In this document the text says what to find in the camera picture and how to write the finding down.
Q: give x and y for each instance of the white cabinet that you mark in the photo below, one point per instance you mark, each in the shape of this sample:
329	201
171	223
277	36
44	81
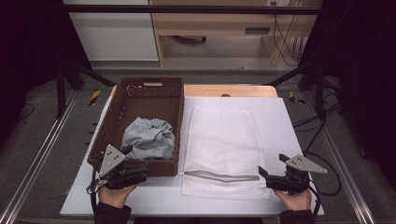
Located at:
115	34

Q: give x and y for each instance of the brown woven basket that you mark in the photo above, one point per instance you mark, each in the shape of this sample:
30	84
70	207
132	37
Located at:
146	102

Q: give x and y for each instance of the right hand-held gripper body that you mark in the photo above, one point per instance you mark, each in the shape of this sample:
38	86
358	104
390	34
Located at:
295	174

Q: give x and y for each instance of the person's left hand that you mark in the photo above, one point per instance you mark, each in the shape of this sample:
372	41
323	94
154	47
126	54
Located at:
115	196

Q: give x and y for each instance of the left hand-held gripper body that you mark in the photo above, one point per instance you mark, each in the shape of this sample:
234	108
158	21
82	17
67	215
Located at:
112	158

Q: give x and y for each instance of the black horizontal bar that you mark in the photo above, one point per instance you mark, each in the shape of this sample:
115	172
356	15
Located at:
186	9

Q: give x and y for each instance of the person's right hand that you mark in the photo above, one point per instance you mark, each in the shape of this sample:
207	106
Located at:
295	200

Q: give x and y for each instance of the grey garment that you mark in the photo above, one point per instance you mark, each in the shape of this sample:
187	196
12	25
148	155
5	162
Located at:
151	138

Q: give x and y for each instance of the black frame stand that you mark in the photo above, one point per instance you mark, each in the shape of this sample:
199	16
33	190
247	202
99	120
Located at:
319	93
62	87

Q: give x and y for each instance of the white board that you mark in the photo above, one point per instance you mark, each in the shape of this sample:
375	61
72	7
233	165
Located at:
280	130

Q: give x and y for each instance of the white mesh laundry bag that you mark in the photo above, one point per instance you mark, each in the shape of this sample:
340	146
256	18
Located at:
224	140

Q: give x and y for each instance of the yellow black tape strip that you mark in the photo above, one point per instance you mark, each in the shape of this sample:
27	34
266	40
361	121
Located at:
293	98
94	97

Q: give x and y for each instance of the black curtain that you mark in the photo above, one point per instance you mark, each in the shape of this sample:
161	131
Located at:
28	46
364	77

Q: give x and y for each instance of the metal floor rail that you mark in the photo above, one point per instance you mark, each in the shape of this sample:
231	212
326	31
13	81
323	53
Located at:
342	168
37	161

